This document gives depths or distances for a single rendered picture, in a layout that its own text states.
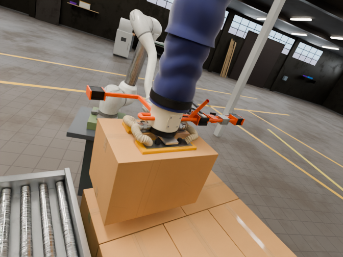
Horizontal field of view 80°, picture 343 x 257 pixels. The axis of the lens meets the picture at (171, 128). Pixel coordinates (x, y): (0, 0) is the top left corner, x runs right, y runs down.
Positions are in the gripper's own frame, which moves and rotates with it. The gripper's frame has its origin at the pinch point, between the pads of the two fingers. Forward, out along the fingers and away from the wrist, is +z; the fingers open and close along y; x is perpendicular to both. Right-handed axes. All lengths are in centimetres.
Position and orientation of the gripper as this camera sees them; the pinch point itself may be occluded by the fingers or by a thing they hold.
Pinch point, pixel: (200, 118)
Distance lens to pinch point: 126.5
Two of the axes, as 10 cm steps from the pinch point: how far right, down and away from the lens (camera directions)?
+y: -3.0, 8.6, 4.1
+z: 5.1, 5.0, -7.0
